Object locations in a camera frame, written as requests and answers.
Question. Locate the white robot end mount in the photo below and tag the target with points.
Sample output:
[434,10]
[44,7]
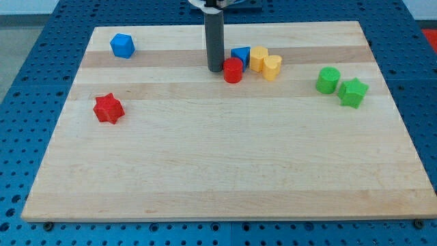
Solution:
[211,6]

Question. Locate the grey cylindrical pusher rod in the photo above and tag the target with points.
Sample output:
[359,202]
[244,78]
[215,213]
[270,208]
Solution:
[214,31]

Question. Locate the blue cube block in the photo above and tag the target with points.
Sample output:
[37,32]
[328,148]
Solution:
[122,45]

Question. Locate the blue triangle block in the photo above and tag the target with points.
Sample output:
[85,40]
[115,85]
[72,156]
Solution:
[242,53]

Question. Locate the red cylinder block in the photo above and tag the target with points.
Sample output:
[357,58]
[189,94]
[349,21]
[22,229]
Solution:
[232,70]

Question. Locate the yellow hexagon block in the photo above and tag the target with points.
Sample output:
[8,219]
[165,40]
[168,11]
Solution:
[257,56]

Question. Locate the yellow heart block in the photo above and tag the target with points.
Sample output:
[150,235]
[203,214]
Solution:
[271,67]

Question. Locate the green cylinder block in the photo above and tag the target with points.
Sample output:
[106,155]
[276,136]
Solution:
[328,79]

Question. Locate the wooden board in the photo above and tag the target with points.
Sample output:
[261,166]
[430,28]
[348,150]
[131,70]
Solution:
[192,147]

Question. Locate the red star block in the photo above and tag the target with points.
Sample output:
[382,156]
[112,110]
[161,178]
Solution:
[108,108]

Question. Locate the green star block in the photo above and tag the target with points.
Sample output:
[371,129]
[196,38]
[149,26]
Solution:
[351,93]

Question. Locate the black bolt left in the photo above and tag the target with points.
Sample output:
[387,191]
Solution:
[48,226]

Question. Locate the black bolt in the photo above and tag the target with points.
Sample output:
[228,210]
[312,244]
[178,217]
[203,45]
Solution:
[418,224]
[48,226]

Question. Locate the black bolt right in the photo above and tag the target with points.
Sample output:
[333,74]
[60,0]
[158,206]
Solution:
[418,224]

